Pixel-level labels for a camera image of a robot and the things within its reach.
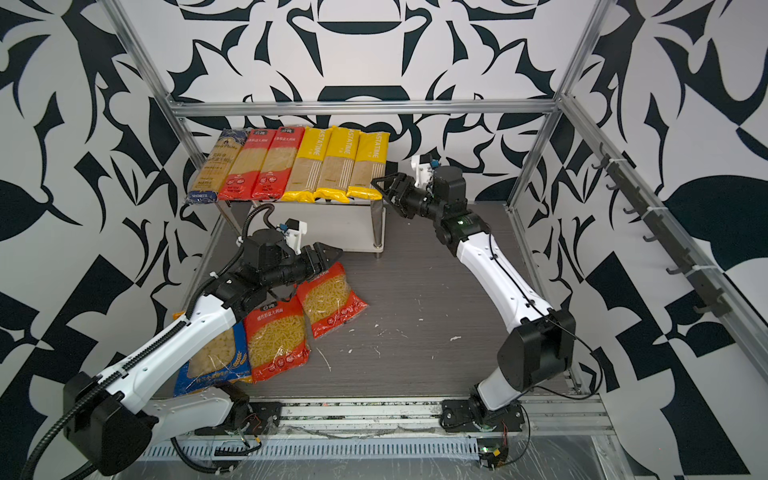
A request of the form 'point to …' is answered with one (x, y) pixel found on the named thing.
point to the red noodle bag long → (278, 163)
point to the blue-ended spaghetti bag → (217, 166)
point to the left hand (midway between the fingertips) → (340, 249)
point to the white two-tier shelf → (353, 225)
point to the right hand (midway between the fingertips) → (375, 185)
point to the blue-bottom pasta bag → (226, 358)
